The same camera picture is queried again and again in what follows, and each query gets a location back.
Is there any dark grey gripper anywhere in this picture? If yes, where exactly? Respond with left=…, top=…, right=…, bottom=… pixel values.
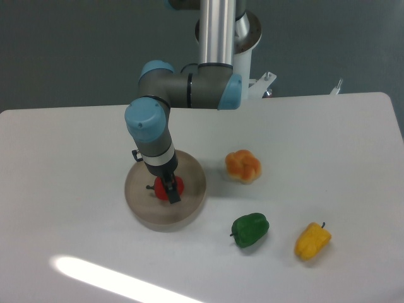
left=132, top=150, right=181, bottom=204

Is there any red bell pepper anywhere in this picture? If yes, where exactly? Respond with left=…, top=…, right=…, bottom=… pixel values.
left=146, top=176, right=184, bottom=201

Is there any silver and grey robot arm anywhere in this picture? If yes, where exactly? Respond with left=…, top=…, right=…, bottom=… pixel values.
left=124, top=1, right=246, bottom=203

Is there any beige round plate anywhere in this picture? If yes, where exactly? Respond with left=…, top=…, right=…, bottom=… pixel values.
left=124, top=151, right=207, bottom=231

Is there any green bell pepper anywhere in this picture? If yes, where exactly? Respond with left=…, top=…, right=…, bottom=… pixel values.
left=230, top=213, right=270, bottom=248

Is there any yellow bell pepper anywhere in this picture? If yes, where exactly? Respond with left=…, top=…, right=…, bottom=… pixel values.
left=294, top=222, right=332, bottom=261

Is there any orange knotted bread roll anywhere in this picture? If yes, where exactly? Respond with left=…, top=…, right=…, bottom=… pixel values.
left=225, top=150, right=262, bottom=184

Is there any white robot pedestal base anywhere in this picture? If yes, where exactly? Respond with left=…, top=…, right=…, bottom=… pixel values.
left=195, top=6, right=276, bottom=100

